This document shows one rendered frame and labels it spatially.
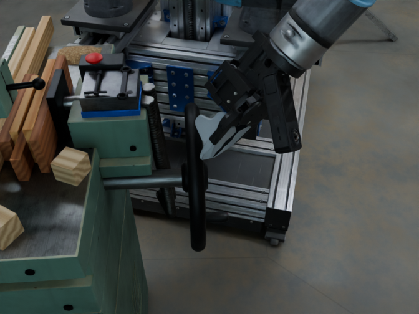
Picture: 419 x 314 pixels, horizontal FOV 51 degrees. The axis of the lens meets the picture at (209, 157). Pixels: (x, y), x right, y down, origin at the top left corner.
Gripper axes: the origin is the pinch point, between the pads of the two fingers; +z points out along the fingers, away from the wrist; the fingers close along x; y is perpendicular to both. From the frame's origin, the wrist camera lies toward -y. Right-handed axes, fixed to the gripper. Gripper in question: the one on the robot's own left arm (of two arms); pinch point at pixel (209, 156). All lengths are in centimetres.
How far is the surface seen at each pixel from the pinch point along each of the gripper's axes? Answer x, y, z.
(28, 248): 21.4, 2.6, 20.9
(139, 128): 1.3, 12.6, 7.1
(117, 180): -0.7, 10.6, 19.7
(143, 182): -3.7, 7.6, 17.2
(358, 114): -177, 22, 14
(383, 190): -141, -17, 21
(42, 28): -7, 55, 19
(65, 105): 6.6, 24.6, 13.8
